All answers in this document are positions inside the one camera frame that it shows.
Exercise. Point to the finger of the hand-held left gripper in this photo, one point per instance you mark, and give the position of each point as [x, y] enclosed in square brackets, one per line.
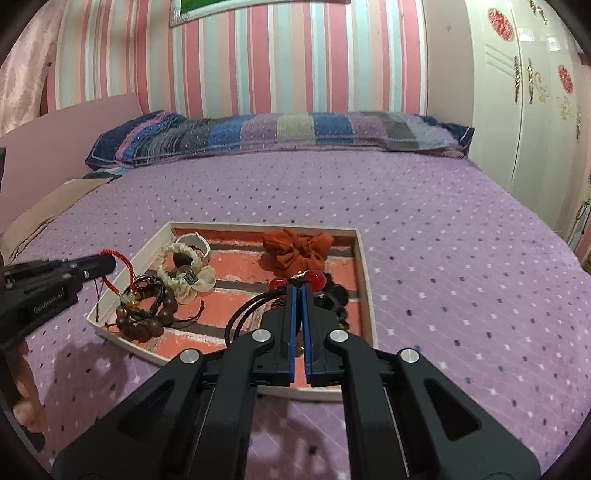
[46, 284]
[99, 265]

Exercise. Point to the patchwork pillow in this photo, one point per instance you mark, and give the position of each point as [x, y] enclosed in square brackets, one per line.
[277, 131]

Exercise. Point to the brick pattern tray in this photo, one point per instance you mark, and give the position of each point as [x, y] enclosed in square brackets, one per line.
[240, 270]

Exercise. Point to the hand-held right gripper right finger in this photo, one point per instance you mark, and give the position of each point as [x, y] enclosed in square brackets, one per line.
[308, 341]

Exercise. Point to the beige cloth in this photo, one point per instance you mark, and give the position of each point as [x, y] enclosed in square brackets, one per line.
[41, 212]

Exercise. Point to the cream scrunchie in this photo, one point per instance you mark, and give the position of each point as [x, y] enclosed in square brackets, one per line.
[203, 277]

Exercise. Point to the black hair claw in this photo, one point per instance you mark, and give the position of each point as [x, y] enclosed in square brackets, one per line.
[334, 295]

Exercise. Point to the orange scrunchie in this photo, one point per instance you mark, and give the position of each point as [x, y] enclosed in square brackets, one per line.
[286, 256]

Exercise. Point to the dark striped cloth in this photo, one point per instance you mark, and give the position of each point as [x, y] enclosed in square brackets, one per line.
[104, 172]

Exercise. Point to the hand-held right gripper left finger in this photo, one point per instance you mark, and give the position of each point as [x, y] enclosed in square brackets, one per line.
[292, 341]

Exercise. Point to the silver framed picture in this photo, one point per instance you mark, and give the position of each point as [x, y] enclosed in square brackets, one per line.
[203, 5]

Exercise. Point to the white wristwatch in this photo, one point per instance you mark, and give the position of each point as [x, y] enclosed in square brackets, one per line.
[201, 244]

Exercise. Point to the pink curtain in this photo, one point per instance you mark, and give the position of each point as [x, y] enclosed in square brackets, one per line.
[23, 83]

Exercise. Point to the person's left hand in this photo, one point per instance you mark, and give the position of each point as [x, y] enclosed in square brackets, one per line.
[28, 383]

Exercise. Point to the pink headboard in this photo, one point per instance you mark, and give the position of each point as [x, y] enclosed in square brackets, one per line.
[55, 138]

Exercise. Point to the white wardrobe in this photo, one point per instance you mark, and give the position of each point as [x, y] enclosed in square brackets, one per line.
[498, 115]

